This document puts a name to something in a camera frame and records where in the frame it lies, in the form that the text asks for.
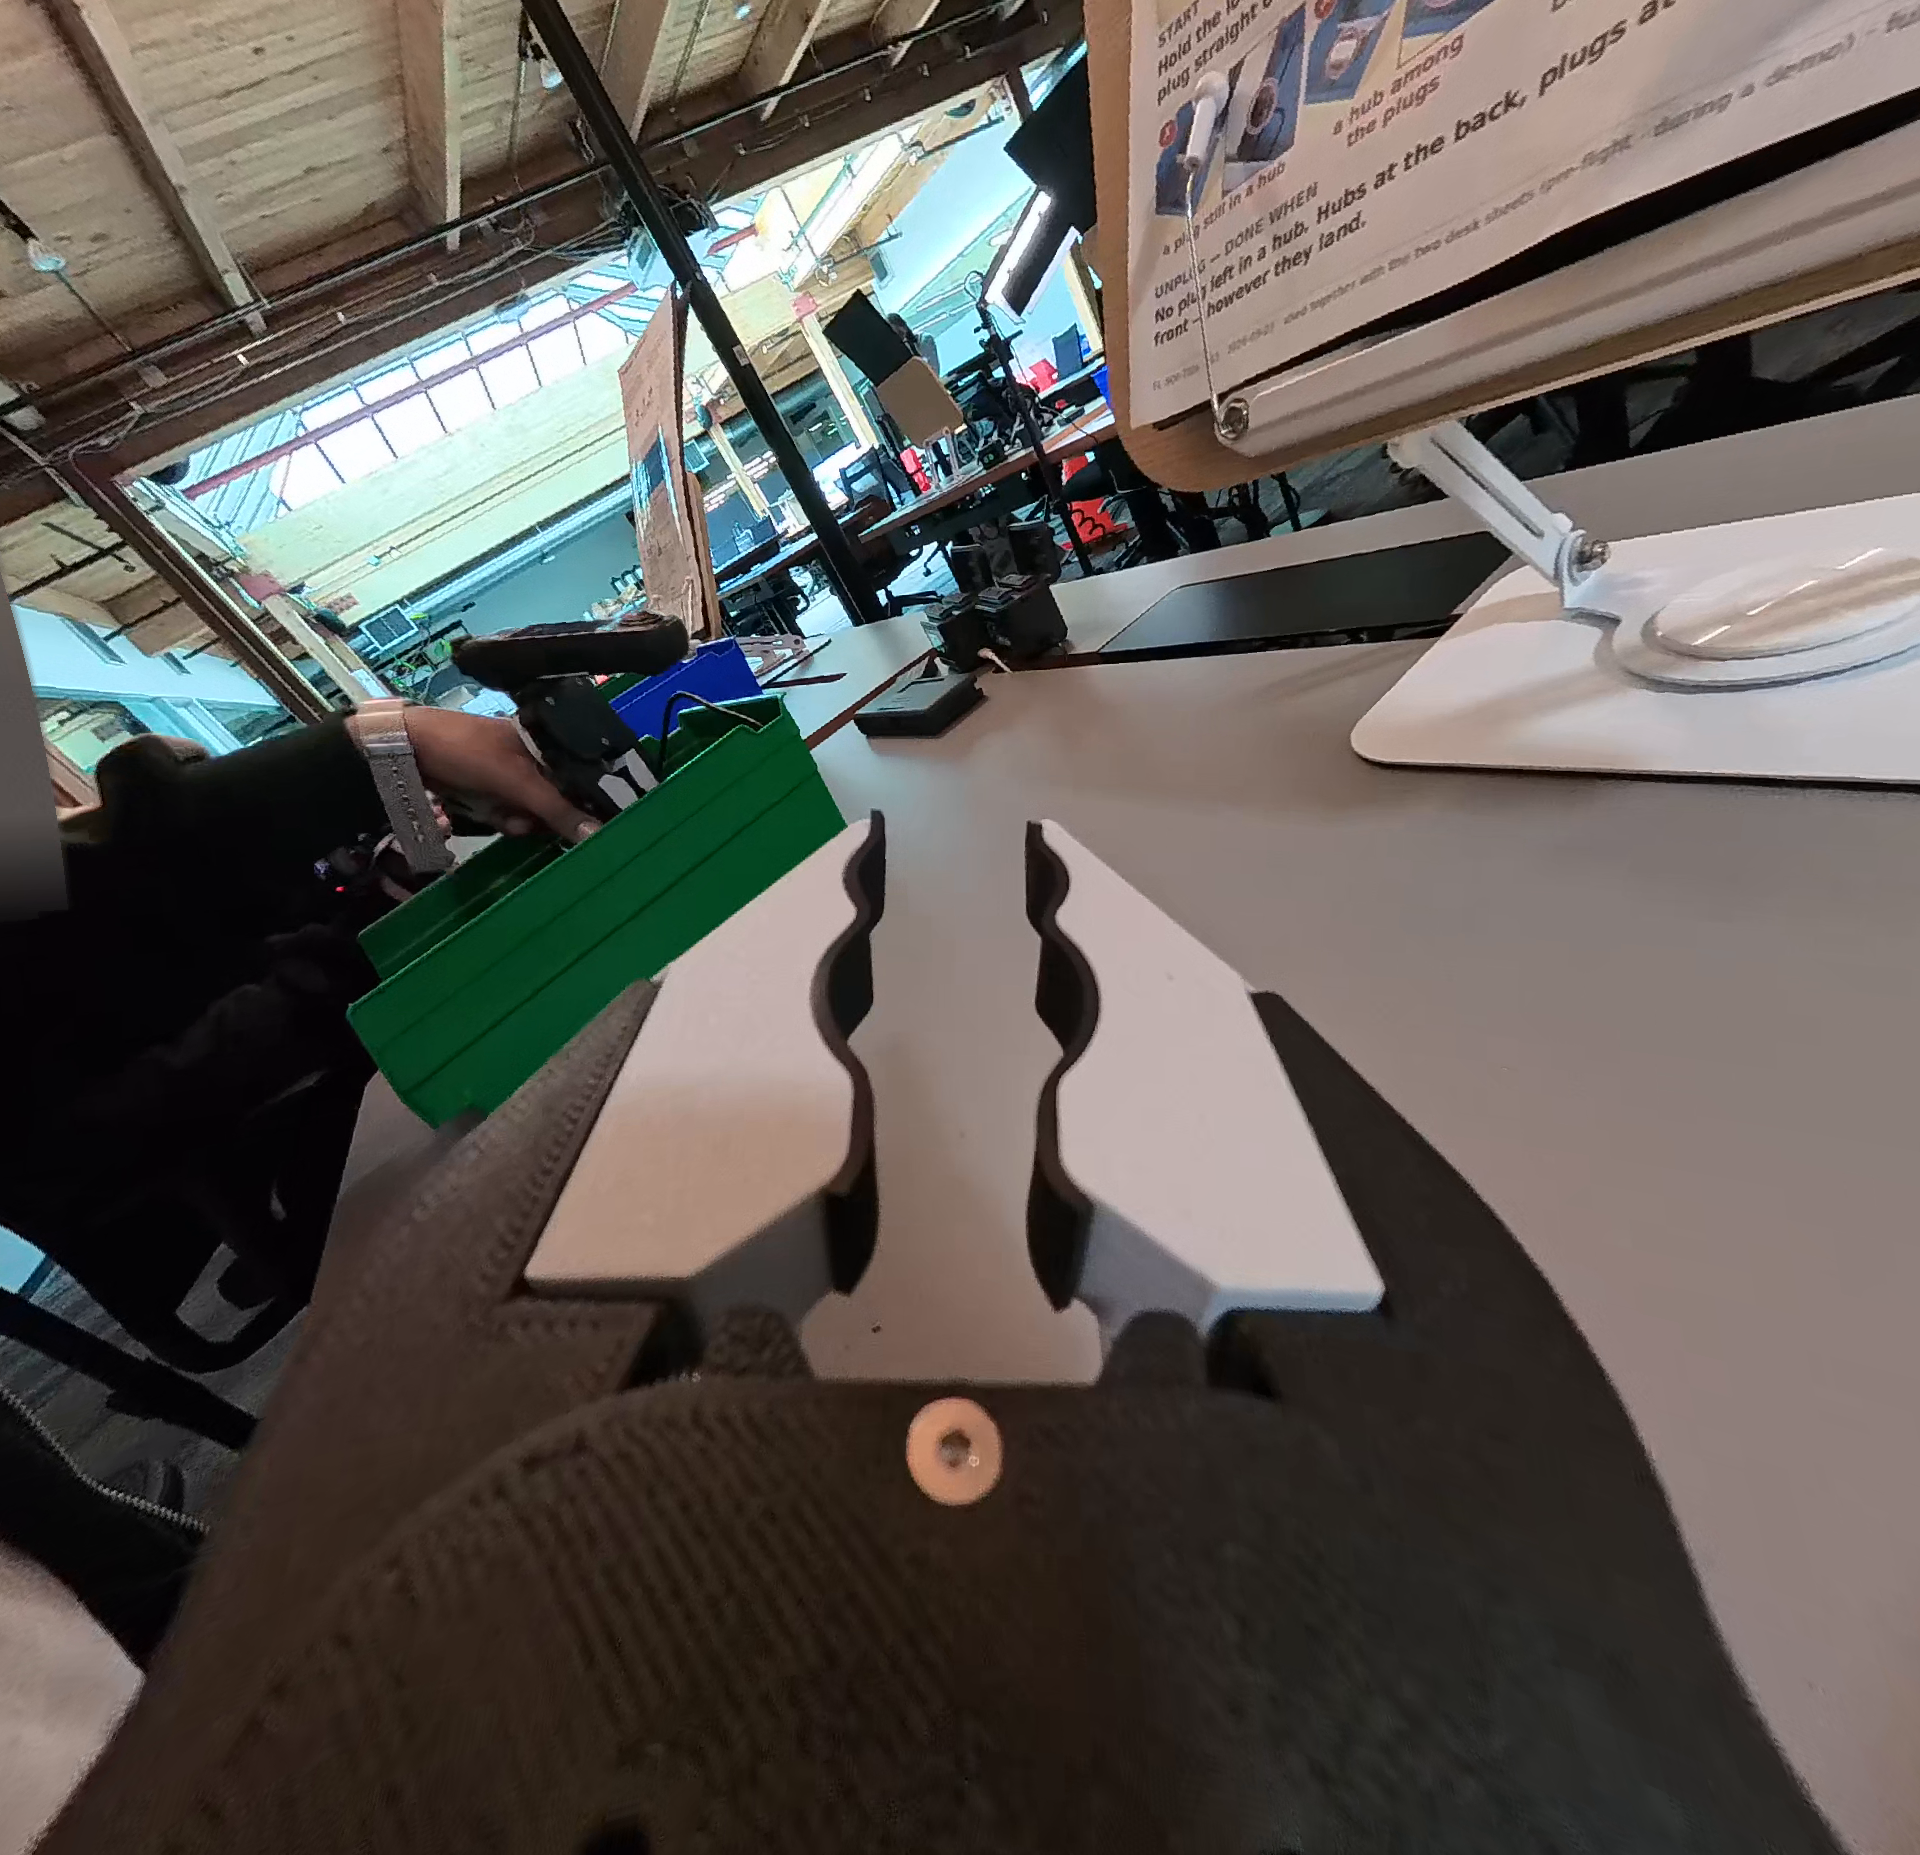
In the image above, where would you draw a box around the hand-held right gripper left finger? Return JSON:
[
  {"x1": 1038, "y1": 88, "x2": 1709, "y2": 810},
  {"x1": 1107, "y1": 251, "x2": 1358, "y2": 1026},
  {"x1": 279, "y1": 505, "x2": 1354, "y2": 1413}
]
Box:
[{"x1": 525, "y1": 812, "x2": 886, "y2": 1340}]

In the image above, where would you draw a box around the blue plastic bin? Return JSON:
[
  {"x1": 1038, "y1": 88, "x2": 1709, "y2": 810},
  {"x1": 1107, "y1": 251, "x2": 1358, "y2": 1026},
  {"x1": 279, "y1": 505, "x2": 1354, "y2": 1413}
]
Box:
[{"x1": 608, "y1": 637, "x2": 768, "y2": 740}]

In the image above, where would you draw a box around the black support pole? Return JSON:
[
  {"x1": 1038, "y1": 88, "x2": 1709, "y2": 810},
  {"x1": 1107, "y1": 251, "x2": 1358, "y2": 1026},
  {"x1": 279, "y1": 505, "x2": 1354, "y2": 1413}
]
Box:
[{"x1": 487, "y1": 0, "x2": 888, "y2": 627}]

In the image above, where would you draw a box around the silver wrist watch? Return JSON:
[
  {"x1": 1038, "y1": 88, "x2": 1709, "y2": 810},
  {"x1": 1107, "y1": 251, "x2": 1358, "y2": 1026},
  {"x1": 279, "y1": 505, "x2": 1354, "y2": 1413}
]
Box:
[{"x1": 353, "y1": 697, "x2": 458, "y2": 876}]

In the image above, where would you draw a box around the black desk cable cover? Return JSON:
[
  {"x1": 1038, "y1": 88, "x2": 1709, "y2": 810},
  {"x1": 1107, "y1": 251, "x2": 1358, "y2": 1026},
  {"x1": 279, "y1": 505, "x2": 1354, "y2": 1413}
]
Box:
[{"x1": 1102, "y1": 530, "x2": 1509, "y2": 653}]

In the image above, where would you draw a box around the black backdrop board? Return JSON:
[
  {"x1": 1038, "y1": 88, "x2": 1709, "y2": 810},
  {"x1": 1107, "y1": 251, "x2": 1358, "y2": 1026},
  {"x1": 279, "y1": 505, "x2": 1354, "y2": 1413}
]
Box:
[
  {"x1": 824, "y1": 290, "x2": 965, "y2": 450},
  {"x1": 1003, "y1": 55, "x2": 1099, "y2": 314}
]

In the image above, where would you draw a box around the grey desk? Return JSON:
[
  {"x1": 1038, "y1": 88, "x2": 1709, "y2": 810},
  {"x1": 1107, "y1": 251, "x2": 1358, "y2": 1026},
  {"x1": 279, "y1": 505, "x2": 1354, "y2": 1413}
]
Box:
[{"x1": 322, "y1": 390, "x2": 1920, "y2": 1855}]

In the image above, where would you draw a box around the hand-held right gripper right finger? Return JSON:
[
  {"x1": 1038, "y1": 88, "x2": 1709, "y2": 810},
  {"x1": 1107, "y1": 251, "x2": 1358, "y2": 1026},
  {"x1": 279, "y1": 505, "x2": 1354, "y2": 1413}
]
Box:
[{"x1": 1024, "y1": 820, "x2": 1385, "y2": 1340}]

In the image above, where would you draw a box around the black battery charger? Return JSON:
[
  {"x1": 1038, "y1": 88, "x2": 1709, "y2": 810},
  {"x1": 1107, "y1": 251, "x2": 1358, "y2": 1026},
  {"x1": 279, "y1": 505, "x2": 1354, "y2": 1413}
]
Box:
[{"x1": 921, "y1": 520, "x2": 1070, "y2": 671}]

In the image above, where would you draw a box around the document stand with instruction sheet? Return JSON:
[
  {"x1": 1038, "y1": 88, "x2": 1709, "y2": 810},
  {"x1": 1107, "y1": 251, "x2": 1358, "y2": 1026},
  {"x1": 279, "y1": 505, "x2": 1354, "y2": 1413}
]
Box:
[{"x1": 1079, "y1": 0, "x2": 1920, "y2": 788}]

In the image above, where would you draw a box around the person's left hand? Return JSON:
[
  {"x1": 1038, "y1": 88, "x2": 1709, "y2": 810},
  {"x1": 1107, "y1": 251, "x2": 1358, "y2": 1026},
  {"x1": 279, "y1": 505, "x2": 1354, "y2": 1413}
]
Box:
[{"x1": 401, "y1": 707, "x2": 604, "y2": 847}]

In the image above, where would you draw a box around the brown cardboard document stand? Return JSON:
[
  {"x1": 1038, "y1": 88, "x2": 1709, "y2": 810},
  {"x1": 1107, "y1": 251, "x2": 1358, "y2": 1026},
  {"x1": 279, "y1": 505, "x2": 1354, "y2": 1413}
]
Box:
[{"x1": 618, "y1": 286, "x2": 722, "y2": 627}]

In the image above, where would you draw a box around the small black adapter box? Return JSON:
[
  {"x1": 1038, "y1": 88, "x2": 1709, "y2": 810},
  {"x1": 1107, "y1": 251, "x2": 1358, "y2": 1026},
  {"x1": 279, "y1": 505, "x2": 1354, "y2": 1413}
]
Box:
[{"x1": 855, "y1": 674, "x2": 987, "y2": 740}]

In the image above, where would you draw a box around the green plastic bin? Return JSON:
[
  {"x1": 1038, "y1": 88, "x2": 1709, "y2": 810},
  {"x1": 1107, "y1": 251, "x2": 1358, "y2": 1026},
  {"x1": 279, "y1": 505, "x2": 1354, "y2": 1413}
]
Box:
[{"x1": 349, "y1": 690, "x2": 848, "y2": 1129}]

